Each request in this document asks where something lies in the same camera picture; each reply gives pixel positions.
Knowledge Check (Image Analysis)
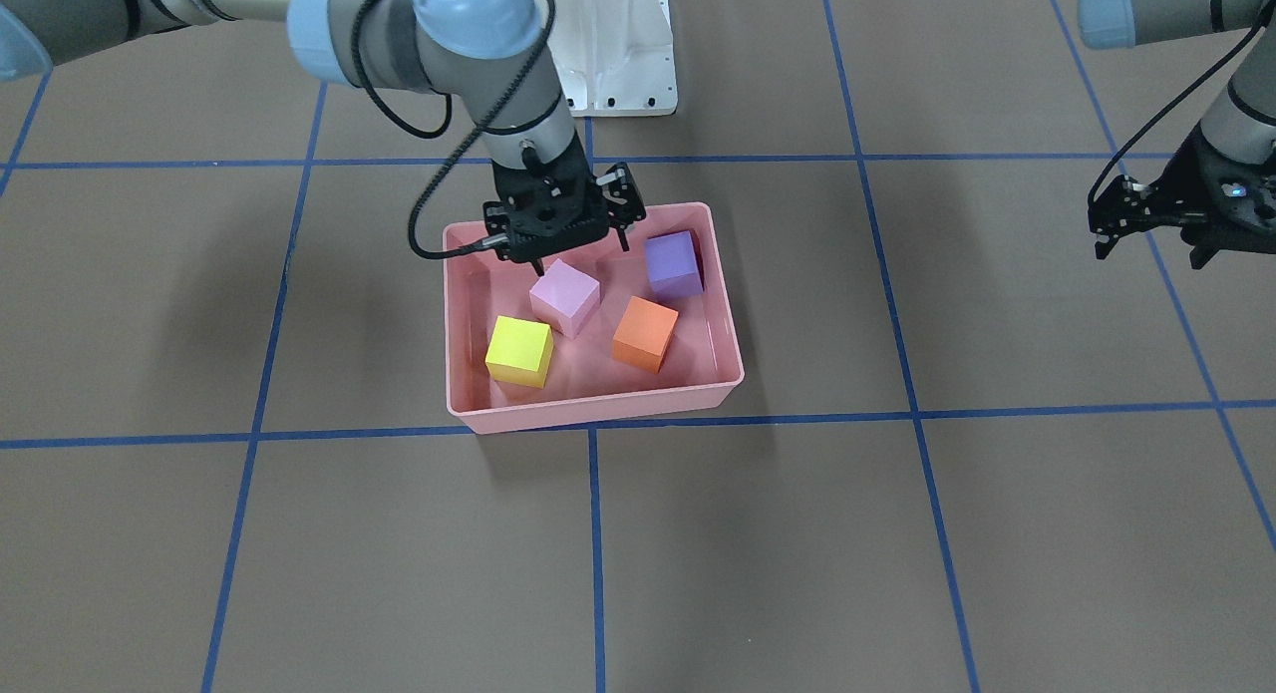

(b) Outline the purple foam block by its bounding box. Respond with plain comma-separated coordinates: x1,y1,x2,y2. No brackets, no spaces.
643,230,706,302

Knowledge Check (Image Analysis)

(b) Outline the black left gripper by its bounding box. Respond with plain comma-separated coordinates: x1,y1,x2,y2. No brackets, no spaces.
1088,126,1275,271

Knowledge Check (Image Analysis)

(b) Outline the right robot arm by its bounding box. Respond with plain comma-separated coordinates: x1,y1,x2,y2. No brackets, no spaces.
1,0,646,274

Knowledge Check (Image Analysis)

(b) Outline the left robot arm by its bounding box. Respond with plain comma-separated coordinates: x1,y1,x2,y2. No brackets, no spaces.
1077,0,1275,269

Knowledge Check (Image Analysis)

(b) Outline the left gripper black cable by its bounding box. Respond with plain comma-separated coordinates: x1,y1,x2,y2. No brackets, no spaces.
1087,0,1276,211

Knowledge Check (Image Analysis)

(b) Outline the white camera stand pillar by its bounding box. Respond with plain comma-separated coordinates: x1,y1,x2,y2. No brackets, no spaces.
547,0,679,117

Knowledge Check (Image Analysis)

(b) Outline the yellow foam block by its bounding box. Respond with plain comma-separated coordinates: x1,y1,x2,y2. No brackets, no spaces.
484,315,554,389

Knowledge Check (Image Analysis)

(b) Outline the pink plastic bin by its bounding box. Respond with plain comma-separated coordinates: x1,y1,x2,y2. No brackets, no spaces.
443,202,746,434

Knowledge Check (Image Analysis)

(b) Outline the pink foam block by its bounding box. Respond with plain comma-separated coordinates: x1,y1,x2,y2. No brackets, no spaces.
528,260,602,339

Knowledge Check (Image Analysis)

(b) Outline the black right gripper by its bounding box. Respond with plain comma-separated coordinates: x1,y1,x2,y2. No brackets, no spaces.
484,135,647,278

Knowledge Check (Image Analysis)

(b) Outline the orange foam block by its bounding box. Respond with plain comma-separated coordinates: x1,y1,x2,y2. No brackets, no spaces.
611,296,679,374

